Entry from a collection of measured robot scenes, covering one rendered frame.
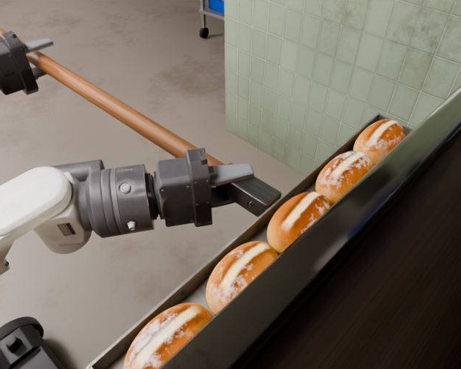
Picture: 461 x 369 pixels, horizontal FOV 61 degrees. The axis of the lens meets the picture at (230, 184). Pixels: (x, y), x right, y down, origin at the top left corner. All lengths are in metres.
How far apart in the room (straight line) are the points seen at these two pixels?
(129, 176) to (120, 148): 2.09
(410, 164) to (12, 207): 0.41
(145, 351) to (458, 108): 0.30
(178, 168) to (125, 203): 0.08
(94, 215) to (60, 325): 1.41
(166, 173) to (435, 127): 0.33
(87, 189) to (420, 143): 0.38
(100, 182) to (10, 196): 0.10
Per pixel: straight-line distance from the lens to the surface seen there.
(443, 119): 0.26
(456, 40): 1.66
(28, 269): 2.10
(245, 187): 0.50
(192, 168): 0.48
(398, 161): 0.22
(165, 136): 0.60
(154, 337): 0.37
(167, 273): 1.89
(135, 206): 0.48
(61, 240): 0.55
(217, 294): 0.40
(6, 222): 0.49
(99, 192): 0.49
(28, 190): 0.50
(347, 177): 0.52
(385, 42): 1.76
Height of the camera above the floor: 1.57
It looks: 44 degrees down
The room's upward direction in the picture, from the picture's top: straight up
